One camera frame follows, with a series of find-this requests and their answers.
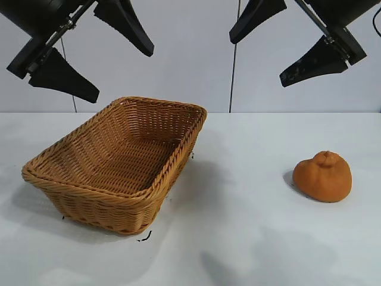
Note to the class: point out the woven wicker rectangular basket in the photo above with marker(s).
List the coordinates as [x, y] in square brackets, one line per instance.
[119, 155]

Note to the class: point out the bumpy orange fruit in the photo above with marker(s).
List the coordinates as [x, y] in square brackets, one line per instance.
[323, 181]

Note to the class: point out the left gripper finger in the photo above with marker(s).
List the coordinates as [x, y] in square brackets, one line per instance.
[125, 24]

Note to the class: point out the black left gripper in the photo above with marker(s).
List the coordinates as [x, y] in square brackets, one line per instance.
[29, 12]

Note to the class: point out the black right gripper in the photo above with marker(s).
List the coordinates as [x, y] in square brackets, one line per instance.
[342, 12]

